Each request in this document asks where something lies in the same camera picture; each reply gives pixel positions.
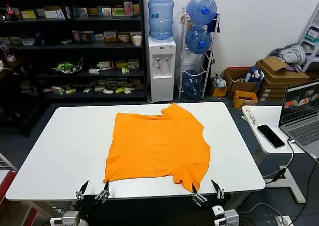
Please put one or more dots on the blue plastic bottle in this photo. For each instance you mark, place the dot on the blue plastic bottle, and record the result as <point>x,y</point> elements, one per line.
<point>40,39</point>

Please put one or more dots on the orange yellow cardboard box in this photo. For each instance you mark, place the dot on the orange yellow cardboard box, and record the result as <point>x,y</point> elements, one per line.
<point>245,96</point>

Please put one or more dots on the white red medicine box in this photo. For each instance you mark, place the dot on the white red medicine box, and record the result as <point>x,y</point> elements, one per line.
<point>105,65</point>

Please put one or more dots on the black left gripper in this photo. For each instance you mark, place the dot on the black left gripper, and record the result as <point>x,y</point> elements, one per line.
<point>87,207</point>

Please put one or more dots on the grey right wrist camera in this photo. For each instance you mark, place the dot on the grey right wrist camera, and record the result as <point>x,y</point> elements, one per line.
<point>228,217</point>

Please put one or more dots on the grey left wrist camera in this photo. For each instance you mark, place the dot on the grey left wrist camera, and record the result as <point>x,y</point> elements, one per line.
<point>67,218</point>

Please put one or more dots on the silver laptop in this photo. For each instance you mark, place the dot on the silver laptop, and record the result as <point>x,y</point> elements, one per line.
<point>299,133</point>

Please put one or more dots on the stack of brown cardboard boxes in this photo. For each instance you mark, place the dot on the stack of brown cardboard boxes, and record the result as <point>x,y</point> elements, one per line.
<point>279,82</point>

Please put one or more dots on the pink medicine box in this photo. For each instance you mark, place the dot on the pink medicine box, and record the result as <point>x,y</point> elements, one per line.
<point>128,8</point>

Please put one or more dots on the yellow medicine box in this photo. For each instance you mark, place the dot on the yellow medicine box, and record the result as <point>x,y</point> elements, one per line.
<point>136,9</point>

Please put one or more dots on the green white medicine box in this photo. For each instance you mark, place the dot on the green white medicine box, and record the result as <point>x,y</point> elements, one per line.
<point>118,12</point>

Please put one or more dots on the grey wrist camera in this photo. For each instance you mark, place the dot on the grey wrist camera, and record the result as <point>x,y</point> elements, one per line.
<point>67,218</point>
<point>228,217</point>

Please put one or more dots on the grey plastic bag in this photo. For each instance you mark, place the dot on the grey plastic bag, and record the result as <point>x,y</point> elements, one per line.
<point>219,81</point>

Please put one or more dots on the pile of grey clothes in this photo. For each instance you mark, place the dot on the pile of grey clothes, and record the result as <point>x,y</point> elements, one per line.
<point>291,54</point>

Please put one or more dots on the bowl with green packets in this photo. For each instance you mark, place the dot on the bowl with green packets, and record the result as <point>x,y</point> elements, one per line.
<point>66,67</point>

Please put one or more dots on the grey metal shelf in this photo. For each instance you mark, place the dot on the grey metal shelf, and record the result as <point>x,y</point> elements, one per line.
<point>309,51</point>

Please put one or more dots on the small white side table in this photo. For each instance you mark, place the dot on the small white side table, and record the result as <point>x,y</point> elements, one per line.
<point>269,113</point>

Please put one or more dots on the white teal medicine box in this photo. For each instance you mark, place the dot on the white teal medicine box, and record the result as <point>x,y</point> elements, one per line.
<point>105,11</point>

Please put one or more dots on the orange medicine box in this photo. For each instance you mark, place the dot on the orange medicine box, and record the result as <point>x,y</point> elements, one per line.
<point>110,37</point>

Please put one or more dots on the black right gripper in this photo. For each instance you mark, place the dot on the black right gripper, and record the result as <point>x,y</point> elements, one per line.
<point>209,204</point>

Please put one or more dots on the blue and white bag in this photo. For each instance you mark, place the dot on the blue and white bag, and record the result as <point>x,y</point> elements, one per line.
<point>254,75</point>

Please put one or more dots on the blue water jug clear cap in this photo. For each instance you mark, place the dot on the blue water jug clear cap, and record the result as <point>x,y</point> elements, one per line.
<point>192,85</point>

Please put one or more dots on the upright blue water jug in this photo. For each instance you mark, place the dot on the upright blue water jug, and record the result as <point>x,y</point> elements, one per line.
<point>161,21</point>

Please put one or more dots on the large white table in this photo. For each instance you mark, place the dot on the large white table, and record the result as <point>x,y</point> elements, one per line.
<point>62,126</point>

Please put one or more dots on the black smartphone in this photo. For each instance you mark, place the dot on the black smartphone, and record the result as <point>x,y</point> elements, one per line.
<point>271,136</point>

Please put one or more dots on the black shelf unit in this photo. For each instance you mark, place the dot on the black shelf unit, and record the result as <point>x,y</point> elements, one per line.
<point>107,47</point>

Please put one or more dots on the small yellow box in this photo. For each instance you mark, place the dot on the small yellow box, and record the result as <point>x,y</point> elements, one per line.
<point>219,91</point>

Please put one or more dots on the cola bottle red cap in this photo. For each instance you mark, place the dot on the cola bottle red cap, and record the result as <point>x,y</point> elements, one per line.
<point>10,12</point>

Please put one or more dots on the white floor power socket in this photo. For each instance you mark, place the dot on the white floor power socket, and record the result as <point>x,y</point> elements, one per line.
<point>282,221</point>

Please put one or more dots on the orange t-shirt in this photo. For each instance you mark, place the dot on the orange t-shirt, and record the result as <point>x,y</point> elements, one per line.
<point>157,146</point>

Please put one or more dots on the open brown cardboard box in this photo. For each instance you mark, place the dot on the open brown cardboard box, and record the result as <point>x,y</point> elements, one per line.
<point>236,85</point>

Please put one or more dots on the white paper cup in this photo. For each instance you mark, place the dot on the white paper cup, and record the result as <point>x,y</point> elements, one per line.
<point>137,41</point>

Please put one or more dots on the white water dispenser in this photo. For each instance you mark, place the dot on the white water dispenser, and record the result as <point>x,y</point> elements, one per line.
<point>162,83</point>

